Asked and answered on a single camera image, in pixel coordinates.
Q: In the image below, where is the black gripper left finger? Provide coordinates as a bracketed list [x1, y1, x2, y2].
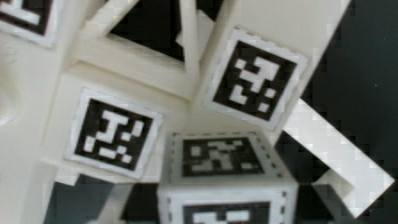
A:
[87, 184, 133, 224]

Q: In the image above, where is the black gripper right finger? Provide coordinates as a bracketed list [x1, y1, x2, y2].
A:
[312, 184, 364, 224]

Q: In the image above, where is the white tagged cube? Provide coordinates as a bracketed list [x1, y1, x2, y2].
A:
[156, 132, 298, 224]

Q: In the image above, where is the white chair back part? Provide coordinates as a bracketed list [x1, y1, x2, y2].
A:
[0, 0, 350, 224]

